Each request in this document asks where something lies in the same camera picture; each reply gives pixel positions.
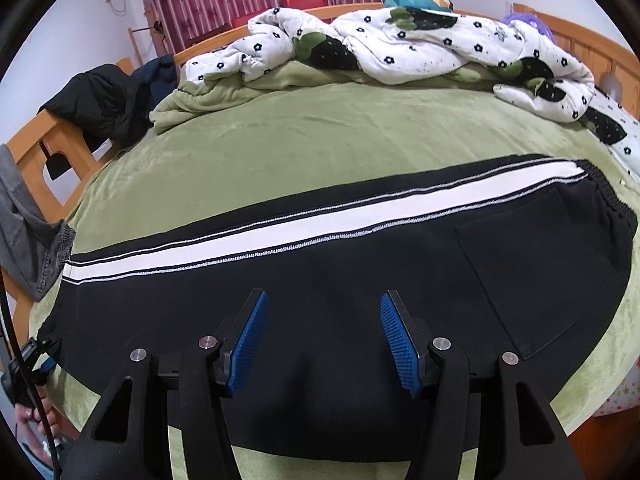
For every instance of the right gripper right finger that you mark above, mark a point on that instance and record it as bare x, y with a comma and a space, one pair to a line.
518, 434

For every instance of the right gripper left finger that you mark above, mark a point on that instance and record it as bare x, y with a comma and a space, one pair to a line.
126, 436

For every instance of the black pants with white stripe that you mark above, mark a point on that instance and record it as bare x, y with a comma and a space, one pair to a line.
529, 254

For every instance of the person's left hand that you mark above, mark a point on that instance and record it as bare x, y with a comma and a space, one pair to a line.
31, 431

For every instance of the grey jeans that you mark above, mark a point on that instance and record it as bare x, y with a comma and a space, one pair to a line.
33, 251

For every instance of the white floral quilt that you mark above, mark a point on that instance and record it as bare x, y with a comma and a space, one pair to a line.
402, 44

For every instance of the purple cloth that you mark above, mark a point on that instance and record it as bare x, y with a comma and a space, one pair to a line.
530, 19

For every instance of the teal patterned pillow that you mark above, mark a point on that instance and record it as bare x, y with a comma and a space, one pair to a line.
436, 5

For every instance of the wooden bed frame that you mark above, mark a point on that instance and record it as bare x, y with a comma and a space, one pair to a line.
46, 134

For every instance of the black jacket on bed frame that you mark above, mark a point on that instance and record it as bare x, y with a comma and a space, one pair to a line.
106, 104

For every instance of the navy garment on frame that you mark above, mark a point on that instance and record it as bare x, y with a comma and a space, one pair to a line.
159, 73

